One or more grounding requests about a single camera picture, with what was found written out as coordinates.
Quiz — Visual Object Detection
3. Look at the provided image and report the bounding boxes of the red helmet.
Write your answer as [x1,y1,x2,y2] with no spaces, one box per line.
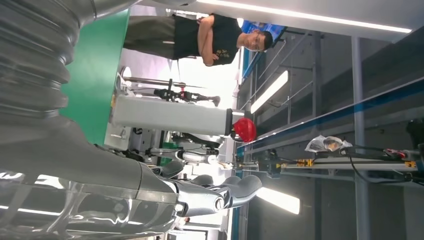
[231,117,258,144]

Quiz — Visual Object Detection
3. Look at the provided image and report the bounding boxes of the standing person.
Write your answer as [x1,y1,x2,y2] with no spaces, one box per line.
[122,12,275,67]

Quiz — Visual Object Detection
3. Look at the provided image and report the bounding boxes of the aluminium rail with yellow brackets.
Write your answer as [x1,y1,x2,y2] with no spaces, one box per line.
[277,158,419,174]

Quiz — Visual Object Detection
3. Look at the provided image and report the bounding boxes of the black jointed stand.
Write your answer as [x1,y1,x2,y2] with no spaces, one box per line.
[122,75,222,108]

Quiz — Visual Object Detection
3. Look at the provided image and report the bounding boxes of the ceiling strip lamp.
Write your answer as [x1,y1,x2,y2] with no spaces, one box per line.
[249,69,289,115]

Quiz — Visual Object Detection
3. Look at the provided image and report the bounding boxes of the grey machine column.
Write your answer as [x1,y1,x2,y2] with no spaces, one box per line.
[110,94,246,137]

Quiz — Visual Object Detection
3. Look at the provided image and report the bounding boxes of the clear plastic bag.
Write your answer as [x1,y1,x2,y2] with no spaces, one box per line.
[304,134,354,154]

